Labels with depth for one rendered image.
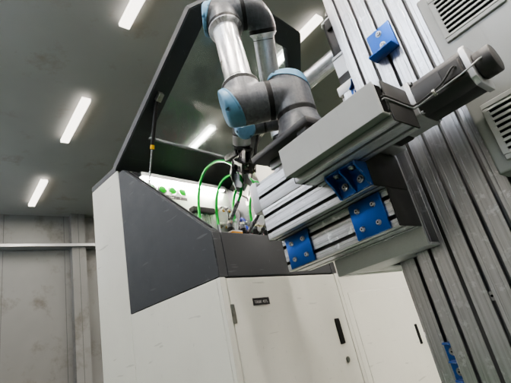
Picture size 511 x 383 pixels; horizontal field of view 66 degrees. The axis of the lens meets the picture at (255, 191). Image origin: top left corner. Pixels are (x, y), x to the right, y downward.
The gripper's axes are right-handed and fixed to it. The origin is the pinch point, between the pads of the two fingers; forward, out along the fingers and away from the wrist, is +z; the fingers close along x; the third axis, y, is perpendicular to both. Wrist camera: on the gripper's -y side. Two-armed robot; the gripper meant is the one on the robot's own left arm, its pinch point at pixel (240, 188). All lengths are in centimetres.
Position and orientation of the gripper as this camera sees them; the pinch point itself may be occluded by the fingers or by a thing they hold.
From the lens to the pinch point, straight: 171.6
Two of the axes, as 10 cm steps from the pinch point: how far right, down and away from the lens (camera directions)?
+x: 8.2, -2.2, 5.3
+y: 5.7, 3.0, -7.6
